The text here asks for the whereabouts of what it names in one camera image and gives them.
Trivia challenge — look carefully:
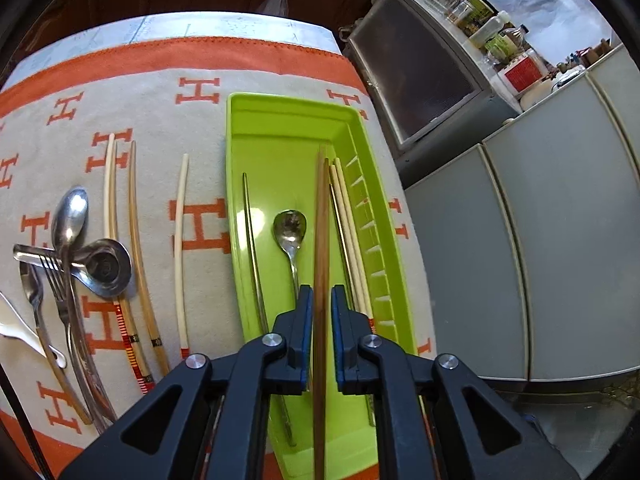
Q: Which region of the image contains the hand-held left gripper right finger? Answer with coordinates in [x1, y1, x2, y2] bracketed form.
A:
[331, 284, 581, 480]

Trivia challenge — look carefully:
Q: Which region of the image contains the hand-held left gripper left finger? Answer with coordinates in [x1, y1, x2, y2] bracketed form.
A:
[59, 284, 315, 480]

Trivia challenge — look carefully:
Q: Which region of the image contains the brown wooden chopstick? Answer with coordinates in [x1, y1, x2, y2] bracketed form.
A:
[324, 157, 337, 291]
[312, 144, 333, 480]

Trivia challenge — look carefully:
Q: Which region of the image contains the small metal spoon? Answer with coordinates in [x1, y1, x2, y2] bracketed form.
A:
[272, 209, 308, 301]

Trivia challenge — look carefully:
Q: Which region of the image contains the green plastic tray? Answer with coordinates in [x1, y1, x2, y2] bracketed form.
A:
[225, 91, 418, 480]

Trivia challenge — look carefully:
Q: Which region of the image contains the tan chopstick dark patterned end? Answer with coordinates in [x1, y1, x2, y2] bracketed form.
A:
[113, 141, 151, 381]
[127, 140, 172, 377]

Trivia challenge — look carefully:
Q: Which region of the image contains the metal soup spoon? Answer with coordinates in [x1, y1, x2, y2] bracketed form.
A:
[12, 237, 135, 300]

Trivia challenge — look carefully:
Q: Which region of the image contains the metal fork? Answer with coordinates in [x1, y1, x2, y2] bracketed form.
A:
[37, 255, 113, 433]

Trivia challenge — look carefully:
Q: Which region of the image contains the large metal spoon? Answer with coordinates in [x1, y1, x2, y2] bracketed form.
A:
[50, 186, 118, 433]

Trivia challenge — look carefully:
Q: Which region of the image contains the gold-handled metal spoon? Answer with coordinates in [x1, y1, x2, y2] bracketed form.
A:
[19, 262, 95, 426]

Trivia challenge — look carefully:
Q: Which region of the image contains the silver refrigerator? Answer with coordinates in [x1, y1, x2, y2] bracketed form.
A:
[400, 42, 640, 401]

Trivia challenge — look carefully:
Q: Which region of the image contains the orange white printed blanket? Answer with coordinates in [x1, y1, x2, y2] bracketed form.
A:
[0, 35, 436, 480]

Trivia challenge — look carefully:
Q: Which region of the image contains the red label jar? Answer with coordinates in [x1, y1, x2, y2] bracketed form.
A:
[497, 52, 548, 96]

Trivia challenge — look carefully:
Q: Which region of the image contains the green label bottle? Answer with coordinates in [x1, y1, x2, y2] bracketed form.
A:
[485, 25, 531, 61]

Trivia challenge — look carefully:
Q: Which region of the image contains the white plastic bottle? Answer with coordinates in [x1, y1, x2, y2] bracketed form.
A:
[470, 10, 513, 48]

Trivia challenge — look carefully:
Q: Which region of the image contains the dark jar green label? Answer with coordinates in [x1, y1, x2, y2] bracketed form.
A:
[462, 0, 496, 28]

